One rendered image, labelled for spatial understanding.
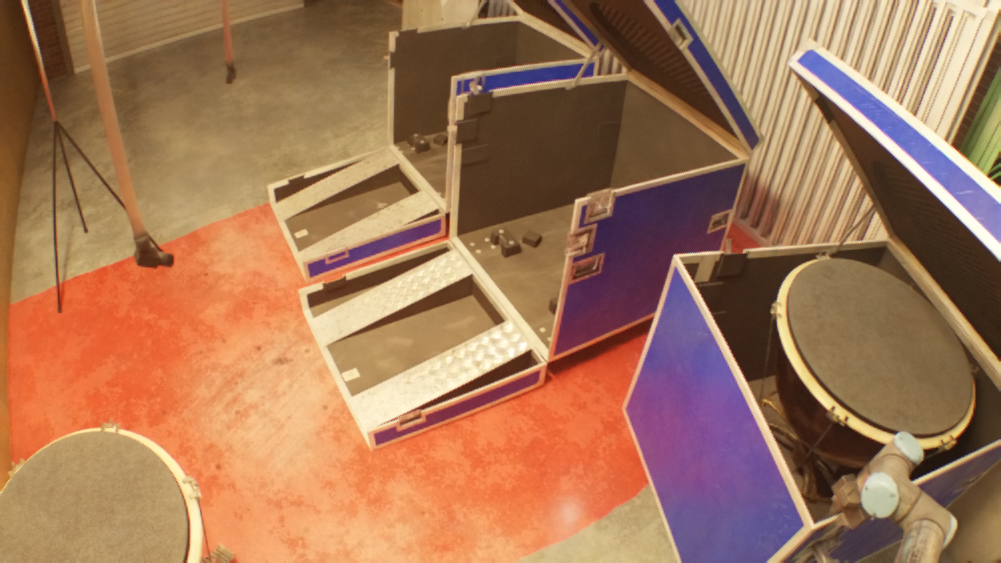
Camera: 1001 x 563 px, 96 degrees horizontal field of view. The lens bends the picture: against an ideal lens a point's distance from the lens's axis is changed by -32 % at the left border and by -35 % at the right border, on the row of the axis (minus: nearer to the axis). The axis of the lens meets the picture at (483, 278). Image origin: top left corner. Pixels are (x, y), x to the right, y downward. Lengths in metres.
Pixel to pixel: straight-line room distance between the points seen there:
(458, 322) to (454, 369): 0.36
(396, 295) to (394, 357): 0.32
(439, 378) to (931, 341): 2.01
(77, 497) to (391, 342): 1.77
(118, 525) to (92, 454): 0.26
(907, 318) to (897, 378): 0.34
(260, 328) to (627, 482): 1.81
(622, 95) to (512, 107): 0.68
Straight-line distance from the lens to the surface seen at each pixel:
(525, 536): 2.42
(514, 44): 4.11
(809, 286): 2.16
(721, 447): 1.90
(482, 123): 2.94
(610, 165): 3.57
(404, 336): 2.95
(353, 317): 3.00
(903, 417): 1.95
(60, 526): 1.79
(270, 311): 3.18
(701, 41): 2.24
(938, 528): 1.34
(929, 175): 1.50
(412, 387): 2.70
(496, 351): 2.74
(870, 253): 2.74
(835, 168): 3.68
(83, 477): 1.83
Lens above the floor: 2.17
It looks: 42 degrees down
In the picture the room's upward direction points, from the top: 5 degrees clockwise
